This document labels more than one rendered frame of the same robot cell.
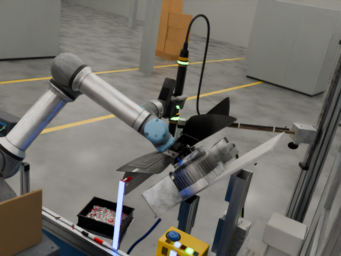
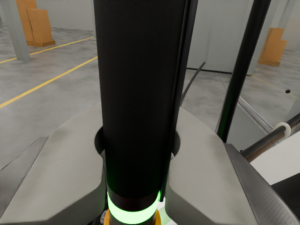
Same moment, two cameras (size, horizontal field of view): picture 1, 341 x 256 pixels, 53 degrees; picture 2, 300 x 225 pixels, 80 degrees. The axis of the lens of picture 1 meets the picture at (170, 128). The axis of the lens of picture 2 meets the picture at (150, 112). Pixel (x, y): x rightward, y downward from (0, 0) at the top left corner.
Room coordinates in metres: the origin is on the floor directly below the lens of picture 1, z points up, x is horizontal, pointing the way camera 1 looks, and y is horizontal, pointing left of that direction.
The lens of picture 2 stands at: (1.36, 0.02, 1.52)
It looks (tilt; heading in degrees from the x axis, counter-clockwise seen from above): 30 degrees down; 331
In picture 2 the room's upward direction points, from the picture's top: 4 degrees clockwise
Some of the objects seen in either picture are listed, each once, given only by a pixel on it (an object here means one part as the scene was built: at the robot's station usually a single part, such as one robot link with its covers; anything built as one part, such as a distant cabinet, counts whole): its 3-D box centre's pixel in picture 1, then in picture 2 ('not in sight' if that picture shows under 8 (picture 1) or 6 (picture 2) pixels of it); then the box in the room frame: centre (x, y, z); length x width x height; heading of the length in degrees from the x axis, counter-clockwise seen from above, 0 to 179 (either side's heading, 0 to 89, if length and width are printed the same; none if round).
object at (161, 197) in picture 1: (162, 196); not in sight; (1.37, -0.01, 0.98); 0.20 x 0.16 x 0.20; 64
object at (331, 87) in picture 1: (322, 108); not in sight; (1.54, -0.68, 1.48); 0.05 x 0.03 x 0.62; 9
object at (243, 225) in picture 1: (231, 236); not in sight; (1.49, -0.41, 0.73); 0.15 x 0.09 x 0.22; 64
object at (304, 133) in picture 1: (304, 133); not in sight; (1.53, -0.63, 1.35); 0.10 x 0.07 x 0.08; 99
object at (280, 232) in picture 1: (285, 232); not in sight; (1.35, -0.61, 0.91); 0.17 x 0.16 x 0.11; 64
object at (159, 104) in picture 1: (154, 109); not in sight; (1.26, 0.07, 1.44); 0.08 x 0.05 x 0.08; 64
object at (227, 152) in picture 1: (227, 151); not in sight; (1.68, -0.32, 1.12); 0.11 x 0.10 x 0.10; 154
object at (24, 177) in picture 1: (25, 182); not in sight; (1.34, 0.63, 0.96); 0.03 x 0.03 x 0.20; 64
